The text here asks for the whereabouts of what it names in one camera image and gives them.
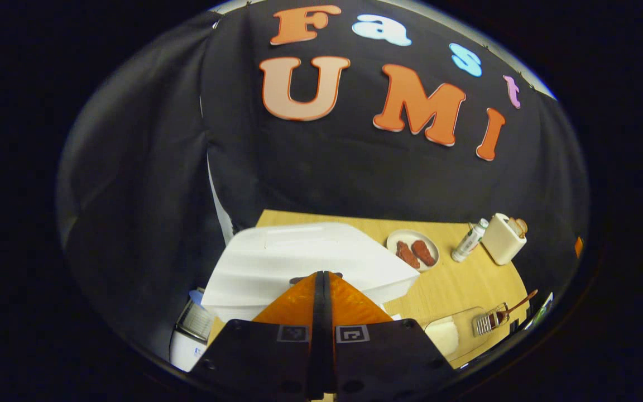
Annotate white rice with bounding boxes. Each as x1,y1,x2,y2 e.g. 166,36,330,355
426,321,460,358

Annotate cream chopstick holder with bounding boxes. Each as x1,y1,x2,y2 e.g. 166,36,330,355
481,213,527,266

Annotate white appliance with grey grille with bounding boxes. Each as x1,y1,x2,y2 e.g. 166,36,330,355
169,288,217,373

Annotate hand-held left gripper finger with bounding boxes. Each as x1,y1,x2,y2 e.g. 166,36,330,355
186,271,324,402
323,271,457,402

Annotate black backdrop cloth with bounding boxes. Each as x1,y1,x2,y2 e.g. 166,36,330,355
56,0,589,363

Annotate red meat piece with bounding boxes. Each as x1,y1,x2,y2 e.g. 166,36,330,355
411,239,436,267
396,241,421,270

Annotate white round plate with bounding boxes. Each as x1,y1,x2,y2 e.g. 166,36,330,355
386,229,440,272

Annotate white green bottle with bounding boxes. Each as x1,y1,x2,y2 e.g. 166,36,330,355
451,218,490,263

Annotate brown wooden ladle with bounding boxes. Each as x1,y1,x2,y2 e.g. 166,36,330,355
492,289,539,327

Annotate clear rice container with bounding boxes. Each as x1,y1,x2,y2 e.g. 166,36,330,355
423,306,492,363

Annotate white rice cooker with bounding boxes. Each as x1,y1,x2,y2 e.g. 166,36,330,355
201,222,420,323

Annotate white green packet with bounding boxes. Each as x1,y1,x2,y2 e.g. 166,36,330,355
524,292,554,331

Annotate metal wire rack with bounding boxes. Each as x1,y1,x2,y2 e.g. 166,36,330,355
472,303,510,337

